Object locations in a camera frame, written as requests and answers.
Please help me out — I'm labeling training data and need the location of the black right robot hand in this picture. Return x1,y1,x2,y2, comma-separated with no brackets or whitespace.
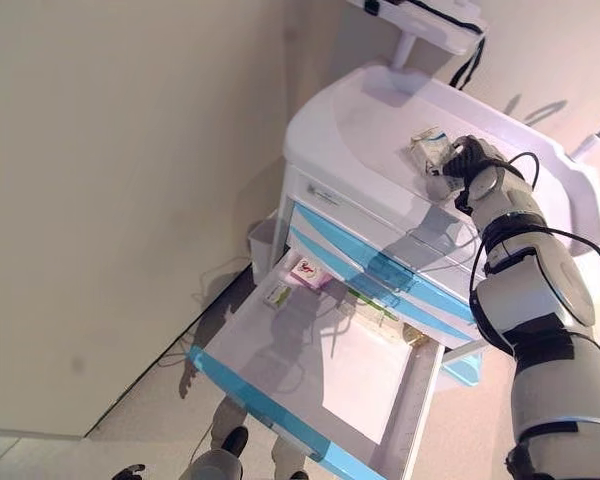
442,134,506,191

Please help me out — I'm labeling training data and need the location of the deep blue fronted cart drawer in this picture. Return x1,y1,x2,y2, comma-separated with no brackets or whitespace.
186,249,447,480

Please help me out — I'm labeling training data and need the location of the blue white cart drawer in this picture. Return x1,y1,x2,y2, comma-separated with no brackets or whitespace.
283,225,477,347
285,198,482,329

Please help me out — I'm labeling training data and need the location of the pink white medicine box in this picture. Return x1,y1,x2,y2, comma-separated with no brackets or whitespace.
289,254,332,292

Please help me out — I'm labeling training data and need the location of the green white medicine box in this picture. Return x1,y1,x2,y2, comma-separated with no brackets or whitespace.
263,281,294,310

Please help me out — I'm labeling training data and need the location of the grey left robot leg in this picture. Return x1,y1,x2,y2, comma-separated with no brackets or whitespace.
183,425,250,480

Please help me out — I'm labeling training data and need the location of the white medical cart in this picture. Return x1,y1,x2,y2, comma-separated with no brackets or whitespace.
247,62,600,480

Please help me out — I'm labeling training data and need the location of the black floor edge strip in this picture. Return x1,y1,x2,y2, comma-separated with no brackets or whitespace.
81,263,255,442

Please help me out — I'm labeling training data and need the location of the white monitor tray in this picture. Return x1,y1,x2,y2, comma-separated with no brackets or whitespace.
346,0,492,71

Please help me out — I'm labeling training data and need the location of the long green striped box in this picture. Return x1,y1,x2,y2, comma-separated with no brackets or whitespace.
346,286,417,343

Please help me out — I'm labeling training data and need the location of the blue lidded waste bin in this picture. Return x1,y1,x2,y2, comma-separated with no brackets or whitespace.
442,348,485,387

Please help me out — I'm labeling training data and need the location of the white cart side bin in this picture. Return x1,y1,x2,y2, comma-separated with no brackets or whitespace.
246,218,282,279

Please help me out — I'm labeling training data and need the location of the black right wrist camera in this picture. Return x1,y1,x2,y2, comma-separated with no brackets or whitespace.
453,185,475,215

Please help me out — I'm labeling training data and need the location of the monitor stand with cables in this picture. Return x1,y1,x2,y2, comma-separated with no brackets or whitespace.
363,0,490,90

